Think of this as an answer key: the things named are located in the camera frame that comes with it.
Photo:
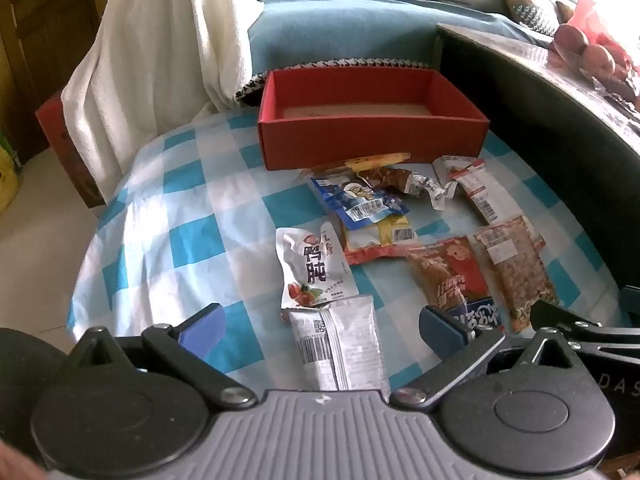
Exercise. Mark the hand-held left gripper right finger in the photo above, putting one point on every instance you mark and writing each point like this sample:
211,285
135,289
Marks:
440,332

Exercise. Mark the white blanket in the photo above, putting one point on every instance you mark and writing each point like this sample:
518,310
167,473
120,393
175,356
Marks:
150,60

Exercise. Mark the blue and white checked sheet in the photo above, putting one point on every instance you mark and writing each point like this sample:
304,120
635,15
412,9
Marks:
200,185

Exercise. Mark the dark table with glossy top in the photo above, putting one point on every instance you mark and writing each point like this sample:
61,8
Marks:
525,110

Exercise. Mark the wooden cabinet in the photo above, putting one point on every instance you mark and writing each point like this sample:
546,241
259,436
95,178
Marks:
40,35

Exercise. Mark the clear brown snack packet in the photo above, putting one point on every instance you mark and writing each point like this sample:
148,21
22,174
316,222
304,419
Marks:
515,270

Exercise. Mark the red cardboard box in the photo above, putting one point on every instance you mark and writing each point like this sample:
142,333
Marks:
350,140

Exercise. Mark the white packet with red characters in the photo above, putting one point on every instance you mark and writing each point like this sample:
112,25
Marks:
312,265

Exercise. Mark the blue snack packet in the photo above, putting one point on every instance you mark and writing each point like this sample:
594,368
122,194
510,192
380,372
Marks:
360,200

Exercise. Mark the teal blanket with houndstooth trim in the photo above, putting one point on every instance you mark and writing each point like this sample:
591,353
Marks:
350,25

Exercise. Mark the patterned cushion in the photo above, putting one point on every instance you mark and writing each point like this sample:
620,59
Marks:
530,10

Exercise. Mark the white and red snack packet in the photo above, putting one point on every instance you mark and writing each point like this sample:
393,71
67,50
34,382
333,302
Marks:
475,190

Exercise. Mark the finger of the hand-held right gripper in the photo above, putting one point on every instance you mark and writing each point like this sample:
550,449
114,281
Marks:
585,332

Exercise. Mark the red apple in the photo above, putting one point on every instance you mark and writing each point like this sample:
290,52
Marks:
571,40
599,60

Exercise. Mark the yellow bag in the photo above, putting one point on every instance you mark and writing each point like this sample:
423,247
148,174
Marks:
7,175

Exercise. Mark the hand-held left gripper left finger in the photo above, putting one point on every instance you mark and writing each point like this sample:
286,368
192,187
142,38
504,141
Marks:
202,332

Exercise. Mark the brown meat snack packet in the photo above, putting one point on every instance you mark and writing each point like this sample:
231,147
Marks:
390,177

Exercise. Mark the orange snack packet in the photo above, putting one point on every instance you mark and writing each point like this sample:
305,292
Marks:
370,161

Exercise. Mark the yellow and red snack packet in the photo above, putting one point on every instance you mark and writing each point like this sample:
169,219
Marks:
375,242

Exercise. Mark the red plastic bag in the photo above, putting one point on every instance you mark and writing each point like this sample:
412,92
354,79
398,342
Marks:
600,25

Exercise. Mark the orange-brown cartoon snack packet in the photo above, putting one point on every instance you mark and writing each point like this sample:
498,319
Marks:
445,275

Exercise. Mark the grey-white barcode snack packet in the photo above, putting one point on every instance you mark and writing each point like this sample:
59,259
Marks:
345,340

